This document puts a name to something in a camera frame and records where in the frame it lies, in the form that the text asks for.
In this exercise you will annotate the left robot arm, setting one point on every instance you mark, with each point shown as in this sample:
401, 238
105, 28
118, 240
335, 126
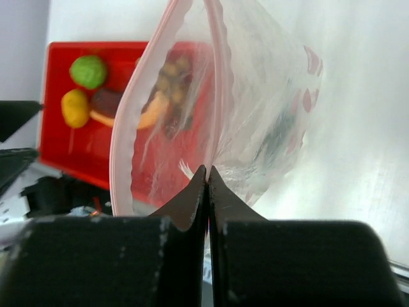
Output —
47, 195

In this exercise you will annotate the red plastic tray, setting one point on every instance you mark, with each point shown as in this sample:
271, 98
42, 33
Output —
83, 152

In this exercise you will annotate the clear zip top bag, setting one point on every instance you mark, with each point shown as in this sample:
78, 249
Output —
258, 70

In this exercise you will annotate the yellow lemon fruit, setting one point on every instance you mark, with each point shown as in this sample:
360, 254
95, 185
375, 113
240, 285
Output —
75, 108

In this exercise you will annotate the green round fruit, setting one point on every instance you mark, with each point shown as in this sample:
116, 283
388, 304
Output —
88, 71

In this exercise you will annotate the green onion stalk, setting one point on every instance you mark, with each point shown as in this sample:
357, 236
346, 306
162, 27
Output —
276, 136

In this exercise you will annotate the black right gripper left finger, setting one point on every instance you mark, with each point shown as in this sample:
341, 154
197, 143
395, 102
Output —
112, 261

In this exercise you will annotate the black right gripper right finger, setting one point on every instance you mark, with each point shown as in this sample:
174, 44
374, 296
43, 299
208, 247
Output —
257, 262

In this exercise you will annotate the longan bunch with leaves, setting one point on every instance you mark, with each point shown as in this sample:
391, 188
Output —
174, 81

